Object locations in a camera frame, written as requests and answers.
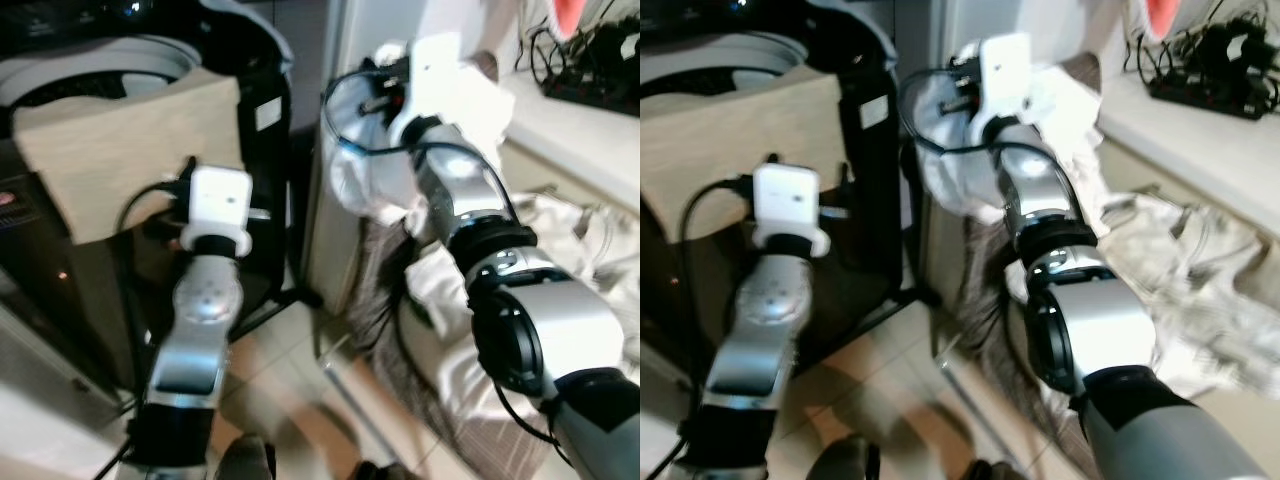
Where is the black washing machine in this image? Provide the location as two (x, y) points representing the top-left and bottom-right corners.
(640, 0), (916, 401)
(0, 0), (297, 401)

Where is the white mesh laundry bag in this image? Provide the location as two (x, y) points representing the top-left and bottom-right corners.
(897, 72), (1013, 226)
(322, 75), (433, 229)

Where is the beige towel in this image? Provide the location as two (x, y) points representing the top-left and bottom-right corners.
(14, 70), (247, 247)
(640, 75), (853, 246)

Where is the brown striped cloth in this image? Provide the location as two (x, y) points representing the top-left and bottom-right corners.
(955, 220), (1101, 480)
(345, 215), (571, 480)

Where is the orange pink object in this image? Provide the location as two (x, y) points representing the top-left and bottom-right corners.
(547, 0), (594, 42)
(1140, 0), (1197, 42)

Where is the white counter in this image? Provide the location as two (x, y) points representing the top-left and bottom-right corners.
(498, 68), (641, 216)
(1095, 68), (1280, 241)

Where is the grey robot left foot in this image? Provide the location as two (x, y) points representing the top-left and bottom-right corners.
(812, 434), (883, 480)
(214, 434), (278, 480)

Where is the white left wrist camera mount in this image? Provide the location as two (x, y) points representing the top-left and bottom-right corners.
(750, 163), (832, 259)
(180, 165), (254, 257)

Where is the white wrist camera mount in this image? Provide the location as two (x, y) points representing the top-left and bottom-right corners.
(385, 33), (473, 146)
(750, 163), (832, 259)
(965, 32), (1037, 143)
(180, 165), (254, 257)

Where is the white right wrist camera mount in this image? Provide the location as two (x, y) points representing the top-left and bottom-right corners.
(965, 32), (1037, 143)
(385, 33), (473, 146)

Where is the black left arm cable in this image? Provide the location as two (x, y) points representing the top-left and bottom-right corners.
(100, 155), (201, 480)
(660, 153), (783, 480)

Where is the black power strip with cables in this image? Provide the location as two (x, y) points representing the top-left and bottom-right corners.
(1135, 12), (1280, 121)
(525, 15), (641, 117)

